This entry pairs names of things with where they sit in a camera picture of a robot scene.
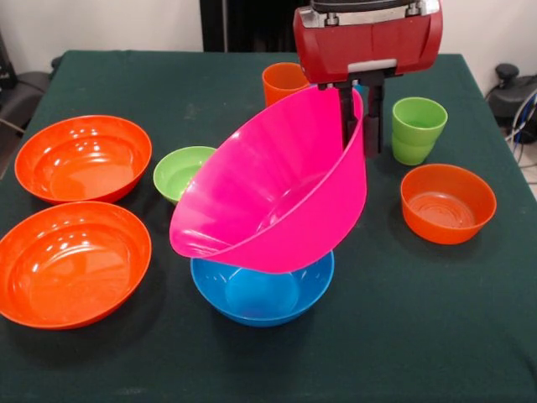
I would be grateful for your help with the dark green table cloth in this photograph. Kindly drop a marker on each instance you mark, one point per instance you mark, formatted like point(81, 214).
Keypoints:
point(398, 315)

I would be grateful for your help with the large orange bowl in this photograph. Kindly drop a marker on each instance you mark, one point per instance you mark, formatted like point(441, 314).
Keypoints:
point(71, 273)
point(84, 168)

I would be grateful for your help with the large light blue bowl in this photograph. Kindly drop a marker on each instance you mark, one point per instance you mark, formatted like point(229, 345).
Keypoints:
point(260, 298)

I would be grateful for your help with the grey pedestal foot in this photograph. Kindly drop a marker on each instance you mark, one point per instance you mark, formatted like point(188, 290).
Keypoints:
point(21, 96)
point(509, 94)

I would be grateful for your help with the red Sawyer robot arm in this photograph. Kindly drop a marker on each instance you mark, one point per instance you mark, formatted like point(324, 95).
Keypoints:
point(361, 6)

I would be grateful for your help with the large pink bowl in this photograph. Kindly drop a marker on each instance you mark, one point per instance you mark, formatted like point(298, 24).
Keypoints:
point(272, 189)

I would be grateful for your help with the orange cup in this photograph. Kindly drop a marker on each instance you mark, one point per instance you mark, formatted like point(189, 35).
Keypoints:
point(281, 80)

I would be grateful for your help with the green bowl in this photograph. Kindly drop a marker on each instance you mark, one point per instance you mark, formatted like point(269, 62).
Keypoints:
point(176, 176)

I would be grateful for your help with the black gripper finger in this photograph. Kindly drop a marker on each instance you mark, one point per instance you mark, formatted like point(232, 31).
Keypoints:
point(349, 113)
point(373, 134)

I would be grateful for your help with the green cup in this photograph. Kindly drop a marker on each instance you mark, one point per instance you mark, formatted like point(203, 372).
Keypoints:
point(413, 142)

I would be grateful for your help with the small orange bowl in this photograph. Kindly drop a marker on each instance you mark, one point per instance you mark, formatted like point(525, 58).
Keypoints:
point(444, 228)

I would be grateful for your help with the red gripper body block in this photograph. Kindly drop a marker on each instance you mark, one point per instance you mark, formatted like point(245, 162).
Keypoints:
point(369, 46)

